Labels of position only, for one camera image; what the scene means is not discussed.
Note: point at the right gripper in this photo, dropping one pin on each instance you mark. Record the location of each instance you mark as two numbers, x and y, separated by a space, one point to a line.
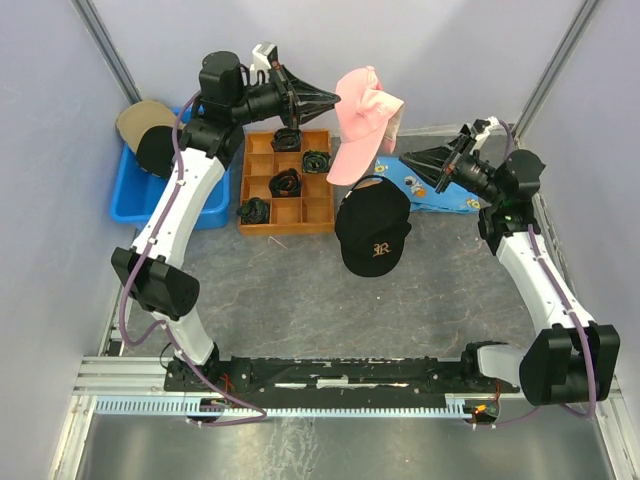
442 163

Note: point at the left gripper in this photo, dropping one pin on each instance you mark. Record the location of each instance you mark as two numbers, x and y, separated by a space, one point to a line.
312 101

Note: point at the blue astronaut print cloth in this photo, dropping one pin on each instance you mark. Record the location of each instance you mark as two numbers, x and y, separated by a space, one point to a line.
423 197

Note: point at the pink cap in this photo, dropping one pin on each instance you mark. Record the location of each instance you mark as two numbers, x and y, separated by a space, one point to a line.
369 119

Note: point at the black cap gold letter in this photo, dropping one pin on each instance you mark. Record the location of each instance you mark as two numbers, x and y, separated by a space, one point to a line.
372 225

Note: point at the wooden hat stand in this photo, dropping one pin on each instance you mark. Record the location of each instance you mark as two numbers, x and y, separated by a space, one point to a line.
365 183

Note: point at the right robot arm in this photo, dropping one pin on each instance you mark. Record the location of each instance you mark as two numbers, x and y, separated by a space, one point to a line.
572 358

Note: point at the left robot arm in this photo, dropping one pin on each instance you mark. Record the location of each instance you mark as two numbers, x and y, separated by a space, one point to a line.
230 97

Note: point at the rolled black belt top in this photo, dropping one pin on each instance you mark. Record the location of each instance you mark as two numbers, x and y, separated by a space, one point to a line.
287 140

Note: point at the rolled green black belt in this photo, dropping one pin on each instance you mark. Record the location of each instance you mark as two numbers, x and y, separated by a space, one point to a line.
315 161

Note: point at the rolled black brown belt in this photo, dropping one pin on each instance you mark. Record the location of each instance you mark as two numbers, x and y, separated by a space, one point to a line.
286 184

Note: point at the wooden compartment tray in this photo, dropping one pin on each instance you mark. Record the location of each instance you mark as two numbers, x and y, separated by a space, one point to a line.
310 212

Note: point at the rolled dark green belt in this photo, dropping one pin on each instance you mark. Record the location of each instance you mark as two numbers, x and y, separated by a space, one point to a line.
254 211

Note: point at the black cap white lining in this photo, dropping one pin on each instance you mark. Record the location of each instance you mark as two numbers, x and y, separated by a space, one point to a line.
155 152

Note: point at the beige cap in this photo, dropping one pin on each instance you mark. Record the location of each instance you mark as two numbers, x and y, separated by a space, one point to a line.
137 119

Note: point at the blue plastic bin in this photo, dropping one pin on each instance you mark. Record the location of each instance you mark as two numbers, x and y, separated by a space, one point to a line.
136 194

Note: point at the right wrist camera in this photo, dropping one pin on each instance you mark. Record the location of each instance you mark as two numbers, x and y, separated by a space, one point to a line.
481 129

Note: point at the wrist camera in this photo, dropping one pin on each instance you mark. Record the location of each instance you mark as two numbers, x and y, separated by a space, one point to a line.
481 129
264 55

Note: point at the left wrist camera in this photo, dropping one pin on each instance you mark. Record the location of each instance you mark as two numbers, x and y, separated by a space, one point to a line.
264 55

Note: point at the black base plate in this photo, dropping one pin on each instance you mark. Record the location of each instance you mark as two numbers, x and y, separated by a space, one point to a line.
324 384

